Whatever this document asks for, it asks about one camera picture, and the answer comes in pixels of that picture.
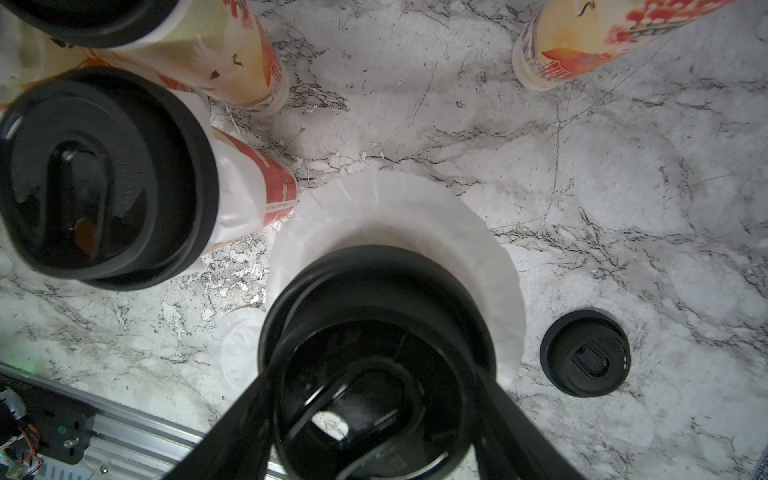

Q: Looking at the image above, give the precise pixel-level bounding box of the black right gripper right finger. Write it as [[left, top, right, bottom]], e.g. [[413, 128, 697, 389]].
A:
[[474, 369, 583, 480]]

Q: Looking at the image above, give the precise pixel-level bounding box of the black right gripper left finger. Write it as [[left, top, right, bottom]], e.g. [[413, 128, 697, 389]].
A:
[[165, 370, 274, 480]]

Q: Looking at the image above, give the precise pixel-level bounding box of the black plastic cup lid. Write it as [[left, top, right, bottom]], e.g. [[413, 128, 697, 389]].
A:
[[258, 245, 496, 479], [1, 67, 219, 291], [539, 309, 631, 398], [1, 0, 179, 48]]

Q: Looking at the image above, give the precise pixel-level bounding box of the red milk tea paper cup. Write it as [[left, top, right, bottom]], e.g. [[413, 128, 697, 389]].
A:
[[173, 91, 298, 254]]

